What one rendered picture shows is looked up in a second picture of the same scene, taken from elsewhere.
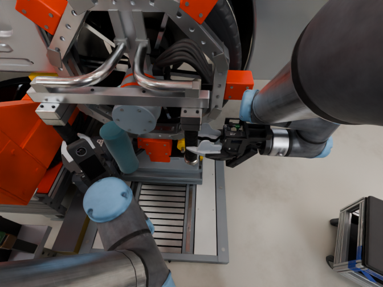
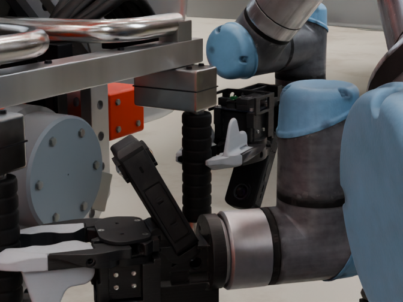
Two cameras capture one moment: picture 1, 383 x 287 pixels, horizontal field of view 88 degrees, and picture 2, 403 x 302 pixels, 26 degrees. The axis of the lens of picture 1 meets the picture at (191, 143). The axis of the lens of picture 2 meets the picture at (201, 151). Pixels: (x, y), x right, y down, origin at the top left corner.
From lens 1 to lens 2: 0.94 m
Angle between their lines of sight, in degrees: 63
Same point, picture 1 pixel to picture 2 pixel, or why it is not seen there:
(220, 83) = (101, 97)
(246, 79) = (123, 85)
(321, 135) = (322, 58)
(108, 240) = not seen: hidden behind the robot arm
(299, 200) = not seen: outside the picture
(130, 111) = (66, 140)
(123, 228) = not seen: hidden behind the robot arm
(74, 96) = (33, 77)
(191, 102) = (185, 51)
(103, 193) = (316, 84)
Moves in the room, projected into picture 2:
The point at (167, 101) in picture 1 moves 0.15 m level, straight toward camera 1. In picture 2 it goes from (161, 55) to (290, 61)
